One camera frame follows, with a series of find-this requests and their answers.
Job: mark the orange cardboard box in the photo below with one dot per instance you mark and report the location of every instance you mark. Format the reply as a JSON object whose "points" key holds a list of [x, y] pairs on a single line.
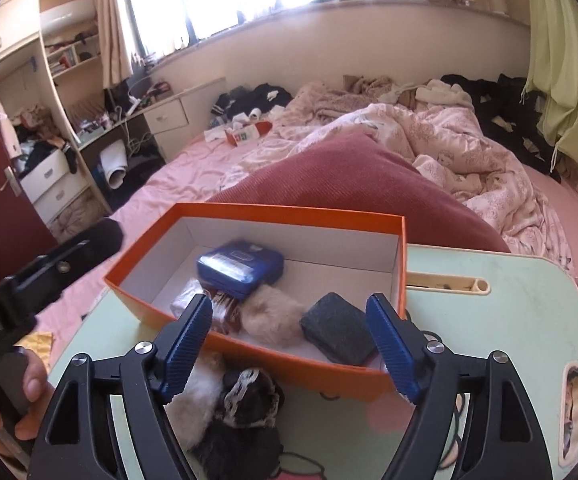
{"points": [[319, 377]]}

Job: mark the brown fur pompom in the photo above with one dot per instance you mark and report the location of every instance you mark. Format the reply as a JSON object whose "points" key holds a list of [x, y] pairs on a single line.
{"points": [[271, 317]]}

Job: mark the pink printed duvet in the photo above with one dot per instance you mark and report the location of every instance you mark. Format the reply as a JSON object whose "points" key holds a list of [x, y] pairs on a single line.
{"points": [[444, 135]]}

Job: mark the beige clothes pile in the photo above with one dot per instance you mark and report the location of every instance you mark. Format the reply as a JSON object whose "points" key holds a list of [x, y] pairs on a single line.
{"points": [[404, 90]]}

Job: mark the dark green pouch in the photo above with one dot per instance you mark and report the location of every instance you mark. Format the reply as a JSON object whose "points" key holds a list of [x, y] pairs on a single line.
{"points": [[336, 327]]}

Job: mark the orange tissue box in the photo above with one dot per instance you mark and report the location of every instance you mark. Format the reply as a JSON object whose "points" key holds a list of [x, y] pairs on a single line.
{"points": [[246, 134]]}

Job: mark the black lace cloth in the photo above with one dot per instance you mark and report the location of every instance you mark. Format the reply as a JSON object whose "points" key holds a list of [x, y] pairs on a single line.
{"points": [[244, 435]]}

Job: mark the white fur pompom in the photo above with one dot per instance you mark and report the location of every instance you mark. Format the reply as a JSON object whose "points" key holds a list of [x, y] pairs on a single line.
{"points": [[199, 405]]}

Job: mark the white drawer shelf unit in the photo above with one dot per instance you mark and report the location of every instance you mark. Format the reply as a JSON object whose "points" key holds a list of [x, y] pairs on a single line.
{"points": [[44, 175]]}

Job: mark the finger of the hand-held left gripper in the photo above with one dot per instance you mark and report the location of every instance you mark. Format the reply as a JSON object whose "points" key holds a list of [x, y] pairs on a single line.
{"points": [[69, 260]]}

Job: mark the mint green cartoon desktop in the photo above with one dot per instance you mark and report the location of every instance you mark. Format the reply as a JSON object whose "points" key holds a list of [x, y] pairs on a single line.
{"points": [[509, 320]]}

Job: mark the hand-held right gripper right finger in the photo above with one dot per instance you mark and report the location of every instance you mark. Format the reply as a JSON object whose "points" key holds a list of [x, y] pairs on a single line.
{"points": [[394, 345]]}

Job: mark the brown card box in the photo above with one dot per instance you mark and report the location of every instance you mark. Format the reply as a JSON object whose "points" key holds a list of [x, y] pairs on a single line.
{"points": [[224, 312]]}

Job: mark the white paper roll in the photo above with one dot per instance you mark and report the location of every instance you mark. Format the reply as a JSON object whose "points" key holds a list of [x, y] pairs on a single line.
{"points": [[114, 162]]}

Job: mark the black striped clothes pile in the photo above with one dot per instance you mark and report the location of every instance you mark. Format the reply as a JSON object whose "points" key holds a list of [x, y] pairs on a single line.
{"points": [[259, 95]]}

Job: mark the blue packet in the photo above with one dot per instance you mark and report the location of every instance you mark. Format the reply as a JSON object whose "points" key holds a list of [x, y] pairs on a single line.
{"points": [[241, 265]]}

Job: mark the green hanging cloth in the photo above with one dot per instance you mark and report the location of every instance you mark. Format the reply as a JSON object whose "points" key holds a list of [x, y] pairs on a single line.
{"points": [[564, 60]]}

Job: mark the curved bookshelf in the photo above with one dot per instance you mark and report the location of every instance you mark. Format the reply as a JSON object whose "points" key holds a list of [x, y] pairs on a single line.
{"points": [[69, 55]]}

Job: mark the white drawer cabinet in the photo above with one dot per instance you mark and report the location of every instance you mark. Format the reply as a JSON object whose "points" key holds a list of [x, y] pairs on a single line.
{"points": [[166, 116]]}

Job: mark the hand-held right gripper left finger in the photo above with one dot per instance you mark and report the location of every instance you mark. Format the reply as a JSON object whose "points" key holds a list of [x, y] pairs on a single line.
{"points": [[189, 345]]}

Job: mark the maroon pillow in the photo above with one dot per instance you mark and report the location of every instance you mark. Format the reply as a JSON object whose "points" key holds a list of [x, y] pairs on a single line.
{"points": [[359, 185]]}

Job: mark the person's left hand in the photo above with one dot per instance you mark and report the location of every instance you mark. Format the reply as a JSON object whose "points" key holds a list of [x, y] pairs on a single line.
{"points": [[39, 382]]}

